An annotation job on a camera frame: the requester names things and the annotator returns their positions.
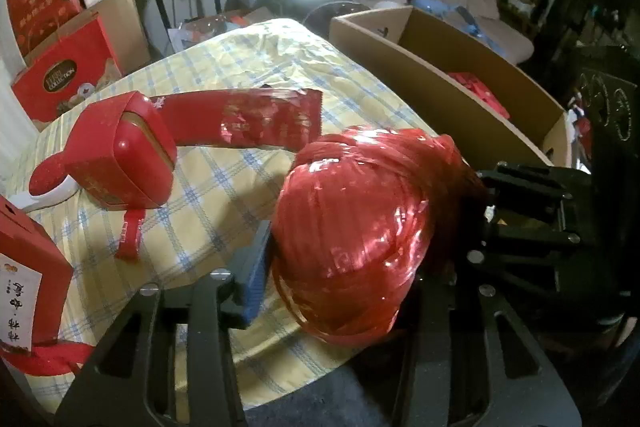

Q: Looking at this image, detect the brown cardboard box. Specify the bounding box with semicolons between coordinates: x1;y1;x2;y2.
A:
328;5;574;168

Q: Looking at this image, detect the red woven tote bag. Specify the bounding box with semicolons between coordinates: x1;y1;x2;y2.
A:
444;71;512;120

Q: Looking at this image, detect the red gold-print gift box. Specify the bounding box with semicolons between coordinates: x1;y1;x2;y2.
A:
6;0;86;58

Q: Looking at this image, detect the red chocolate box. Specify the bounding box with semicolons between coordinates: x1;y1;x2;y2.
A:
11;16;123;132

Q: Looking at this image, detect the red ribbon strip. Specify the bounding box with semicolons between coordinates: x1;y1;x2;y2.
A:
115;207;147;263

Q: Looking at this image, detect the yellow plaid tablecloth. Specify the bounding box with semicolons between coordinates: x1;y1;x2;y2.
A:
0;18;483;414

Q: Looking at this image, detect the long red pouch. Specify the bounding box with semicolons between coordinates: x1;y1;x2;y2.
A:
161;87;324;154

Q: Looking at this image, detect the red rounded gift box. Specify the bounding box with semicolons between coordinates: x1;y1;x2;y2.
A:
66;90;179;211

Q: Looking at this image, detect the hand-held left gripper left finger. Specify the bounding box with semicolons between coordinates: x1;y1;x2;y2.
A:
54;221;274;427

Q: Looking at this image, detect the clear plastic bag clutter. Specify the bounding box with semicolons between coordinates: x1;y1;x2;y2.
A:
167;4;275;56

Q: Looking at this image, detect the large closed cardboard carton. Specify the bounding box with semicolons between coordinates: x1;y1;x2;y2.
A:
25;0;151;72

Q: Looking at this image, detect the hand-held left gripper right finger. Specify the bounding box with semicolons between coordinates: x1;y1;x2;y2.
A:
391;272;584;427

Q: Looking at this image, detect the round dark side table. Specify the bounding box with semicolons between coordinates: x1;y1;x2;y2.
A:
301;0;373;32

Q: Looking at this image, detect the white red lint brush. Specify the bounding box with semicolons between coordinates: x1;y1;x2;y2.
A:
28;151;83;215

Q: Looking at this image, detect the red plastic ribbon ball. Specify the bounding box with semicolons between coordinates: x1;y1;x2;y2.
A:
269;126;490;339

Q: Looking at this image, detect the red box with white label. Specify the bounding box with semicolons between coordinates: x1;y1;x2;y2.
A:
0;193;97;379

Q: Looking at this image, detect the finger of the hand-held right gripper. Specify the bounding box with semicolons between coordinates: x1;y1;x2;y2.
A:
464;227;582;302
476;160;594;204

